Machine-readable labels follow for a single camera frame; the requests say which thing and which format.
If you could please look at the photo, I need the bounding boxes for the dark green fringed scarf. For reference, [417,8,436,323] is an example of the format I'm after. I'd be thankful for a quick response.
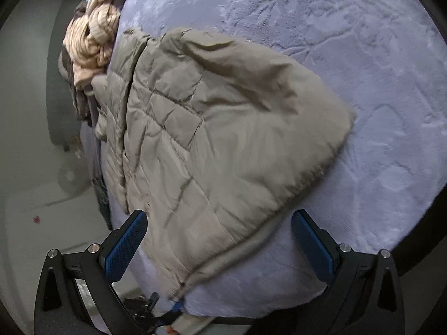
[92,168,113,231]

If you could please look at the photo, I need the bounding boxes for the brown grey garment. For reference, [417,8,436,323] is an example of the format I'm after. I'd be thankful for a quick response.
[60,1,95,126]

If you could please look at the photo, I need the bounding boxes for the cream striped knit garment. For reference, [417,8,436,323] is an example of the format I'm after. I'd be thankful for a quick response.
[63,0,120,90]

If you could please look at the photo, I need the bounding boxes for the beige puffer jacket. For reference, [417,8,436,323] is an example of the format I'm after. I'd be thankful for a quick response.
[96,28,355,299]

